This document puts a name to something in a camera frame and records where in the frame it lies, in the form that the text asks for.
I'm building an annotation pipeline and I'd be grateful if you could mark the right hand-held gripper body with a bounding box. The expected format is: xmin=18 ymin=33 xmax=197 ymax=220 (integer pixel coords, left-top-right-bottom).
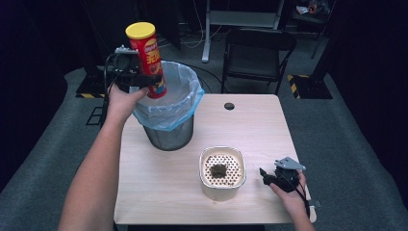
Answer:
xmin=273 ymin=156 xmax=307 ymax=193

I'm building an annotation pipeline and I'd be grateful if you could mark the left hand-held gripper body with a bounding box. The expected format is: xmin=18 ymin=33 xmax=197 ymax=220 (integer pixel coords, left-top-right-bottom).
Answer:
xmin=110 ymin=44 xmax=140 ymax=94

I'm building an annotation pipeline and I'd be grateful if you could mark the red chips can yellow lid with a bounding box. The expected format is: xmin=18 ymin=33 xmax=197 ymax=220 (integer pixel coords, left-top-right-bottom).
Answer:
xmin=125 ymin=21 xmax=168 ymax=100

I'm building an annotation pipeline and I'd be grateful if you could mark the blue plastic bin bag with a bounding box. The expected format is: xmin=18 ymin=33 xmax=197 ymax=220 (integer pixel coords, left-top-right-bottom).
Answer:
xmin=132 ymin=60 xmax=206 ymax=132

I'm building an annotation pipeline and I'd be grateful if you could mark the beige strainer container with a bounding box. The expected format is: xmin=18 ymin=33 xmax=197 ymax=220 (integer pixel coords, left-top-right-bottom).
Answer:
xmin=198 ymin=145 xmax=247 ymax=202

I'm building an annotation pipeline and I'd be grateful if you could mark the dark wet residue clump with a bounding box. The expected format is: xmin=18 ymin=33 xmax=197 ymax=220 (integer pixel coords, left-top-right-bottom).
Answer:
xmin=209 ymin=163 xmax=229 ymax=180

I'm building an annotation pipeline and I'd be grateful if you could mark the metal trash bin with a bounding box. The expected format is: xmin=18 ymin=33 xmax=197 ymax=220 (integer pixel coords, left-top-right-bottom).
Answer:
xmin=142 ymin=114 xmax=195 ymax=152

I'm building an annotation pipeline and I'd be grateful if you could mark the person's right hand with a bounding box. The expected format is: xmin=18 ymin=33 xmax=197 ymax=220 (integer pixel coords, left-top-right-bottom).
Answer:
xmin=268 ymin=169 xmax=308 ymax=220

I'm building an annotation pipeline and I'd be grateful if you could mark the person's left hand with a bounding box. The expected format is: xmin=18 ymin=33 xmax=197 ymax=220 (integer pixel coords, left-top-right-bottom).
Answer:
xmin=106 ymin=84 xmax=150 ymax=127

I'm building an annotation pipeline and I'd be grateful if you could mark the dark equipment rack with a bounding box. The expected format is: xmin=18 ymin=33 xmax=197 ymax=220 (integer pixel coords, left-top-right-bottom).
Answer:
xmin=79 ymin=0 xmax=153 ymax=66

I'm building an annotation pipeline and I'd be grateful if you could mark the black folding chair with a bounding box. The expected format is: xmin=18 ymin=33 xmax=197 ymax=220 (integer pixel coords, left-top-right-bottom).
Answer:
xmin=220 ymin=28 xmax=297 ymax=96

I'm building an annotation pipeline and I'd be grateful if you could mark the dark cluttered shelf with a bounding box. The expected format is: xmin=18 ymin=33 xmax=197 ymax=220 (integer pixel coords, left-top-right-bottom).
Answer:
xmin=292 ymin=0 xmax=337 ymax=61

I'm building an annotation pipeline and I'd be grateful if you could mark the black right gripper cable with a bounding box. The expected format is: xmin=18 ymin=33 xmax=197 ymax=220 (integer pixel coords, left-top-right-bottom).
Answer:
xmin=283 ymin=175 xmax=312 ymax=219

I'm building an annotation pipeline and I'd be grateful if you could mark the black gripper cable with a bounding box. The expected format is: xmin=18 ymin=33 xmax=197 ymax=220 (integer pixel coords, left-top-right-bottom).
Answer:
xmin=101 ymin=52 xmax=120 ymax=130
xmin=283 ymin=175 xmax=312 ymax=219

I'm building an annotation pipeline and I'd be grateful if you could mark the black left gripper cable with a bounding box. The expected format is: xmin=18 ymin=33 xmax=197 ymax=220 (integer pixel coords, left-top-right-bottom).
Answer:
xmin=101 ymin=52 xmax=120 ymax=130

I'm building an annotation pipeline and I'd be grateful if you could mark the black yellow striped base plate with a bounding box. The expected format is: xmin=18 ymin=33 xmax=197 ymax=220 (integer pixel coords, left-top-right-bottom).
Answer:
xmin=75 ymin=72 xmax=112 ymax=100
xmin=286 ymin=73 xmax=334 ymax=100

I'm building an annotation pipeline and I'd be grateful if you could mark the white floor cable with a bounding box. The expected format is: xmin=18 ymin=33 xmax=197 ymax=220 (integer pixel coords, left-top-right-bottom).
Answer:
xmin=157 ymin=0 xmax=224 ymax=50

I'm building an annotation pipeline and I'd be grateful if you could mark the white desk frame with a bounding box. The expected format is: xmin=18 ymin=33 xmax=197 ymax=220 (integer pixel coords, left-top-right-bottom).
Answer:
xmin=201 ymin=0 xmax=287 ymax=64

